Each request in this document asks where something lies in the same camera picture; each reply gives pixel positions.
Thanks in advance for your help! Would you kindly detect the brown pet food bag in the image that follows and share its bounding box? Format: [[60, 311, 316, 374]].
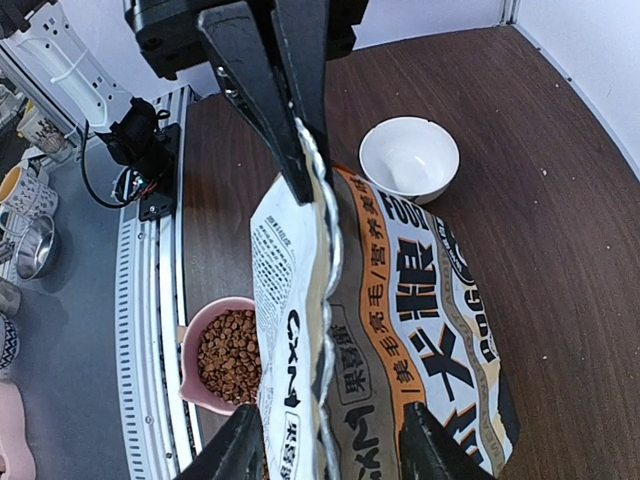
[[250, 125, 519, 479]]

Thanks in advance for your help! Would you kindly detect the white ceramic bowl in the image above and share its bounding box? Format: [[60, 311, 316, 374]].
[[359, 116, 460, 204]]

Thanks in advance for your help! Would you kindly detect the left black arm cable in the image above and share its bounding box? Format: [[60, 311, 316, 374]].
[[77, 119, 131, 209]]

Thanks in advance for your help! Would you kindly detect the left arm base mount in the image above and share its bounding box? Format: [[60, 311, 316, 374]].
[[98, 97, 181, 222]]

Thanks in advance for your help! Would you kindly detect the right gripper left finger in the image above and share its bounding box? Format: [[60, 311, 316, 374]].
[[175, 405, 264, 480]]

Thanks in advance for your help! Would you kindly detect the patterned grey mug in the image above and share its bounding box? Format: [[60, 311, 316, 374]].
[[1, 165, 59, 220]]

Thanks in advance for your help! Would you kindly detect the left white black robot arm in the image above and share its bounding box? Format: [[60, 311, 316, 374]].
[[1, 1, 367, 204]]

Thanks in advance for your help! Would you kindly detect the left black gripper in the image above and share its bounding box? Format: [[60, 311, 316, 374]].
[[123, 0, 368, 204]]

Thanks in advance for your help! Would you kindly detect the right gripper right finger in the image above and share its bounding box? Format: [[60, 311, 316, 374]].
[[399, 402, 495, 480]]

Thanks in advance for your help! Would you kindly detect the pink pet bowl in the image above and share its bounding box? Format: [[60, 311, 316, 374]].
[[179, 297, 262, 416]]

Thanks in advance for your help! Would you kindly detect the front aluminium rail frame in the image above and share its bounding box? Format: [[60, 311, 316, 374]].
[[0, 47, 206, 480]]

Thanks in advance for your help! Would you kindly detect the steel bowl on floor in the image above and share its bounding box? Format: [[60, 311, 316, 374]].
[[15, 215, 59, 282]]

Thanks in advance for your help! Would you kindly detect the patterned glass cup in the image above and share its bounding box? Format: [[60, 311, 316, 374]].
[[17, 100, 74, 163]]

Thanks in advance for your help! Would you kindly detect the pink object on floor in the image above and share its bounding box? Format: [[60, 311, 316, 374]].
[[1, 381, 36, 479]]

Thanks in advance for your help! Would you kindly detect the brown kibble in pink bowl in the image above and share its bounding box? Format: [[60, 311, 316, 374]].
[[197, 309, 262, 405]]

